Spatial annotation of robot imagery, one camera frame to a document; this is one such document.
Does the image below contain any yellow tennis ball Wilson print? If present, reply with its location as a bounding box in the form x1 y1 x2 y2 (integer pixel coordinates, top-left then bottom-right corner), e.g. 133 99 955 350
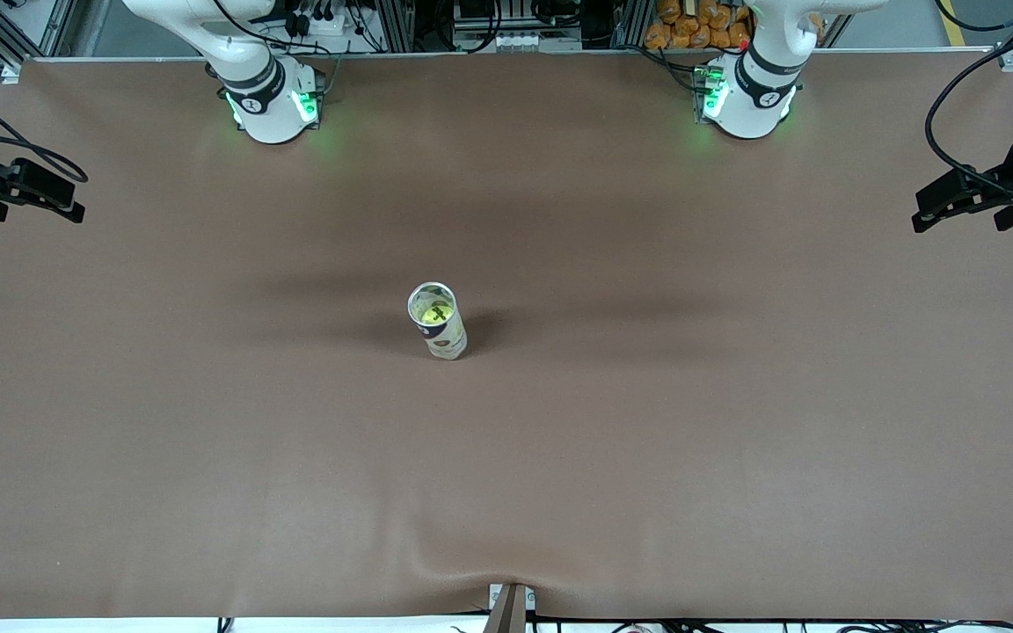
414 290 453 328

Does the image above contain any clear Wilson tennis ball can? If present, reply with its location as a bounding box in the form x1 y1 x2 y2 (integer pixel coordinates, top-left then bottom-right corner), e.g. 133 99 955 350
407 281 469 361

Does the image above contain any orange snack bag pile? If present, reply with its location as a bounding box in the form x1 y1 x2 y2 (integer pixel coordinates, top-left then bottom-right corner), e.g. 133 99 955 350
645 0 750 50

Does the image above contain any grey table edge clamp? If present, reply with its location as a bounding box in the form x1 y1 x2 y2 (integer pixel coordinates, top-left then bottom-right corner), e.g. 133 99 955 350
487 583 536 633

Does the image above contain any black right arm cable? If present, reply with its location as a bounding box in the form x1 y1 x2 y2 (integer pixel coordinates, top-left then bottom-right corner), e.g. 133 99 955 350
0 75 90 186

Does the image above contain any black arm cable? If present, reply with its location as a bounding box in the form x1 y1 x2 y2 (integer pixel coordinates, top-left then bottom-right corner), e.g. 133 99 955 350
0 75 90 186
924 18 1013 199

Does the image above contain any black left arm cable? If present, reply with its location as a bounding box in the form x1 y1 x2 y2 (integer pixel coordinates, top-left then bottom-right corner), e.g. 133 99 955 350
924 18 1013 199

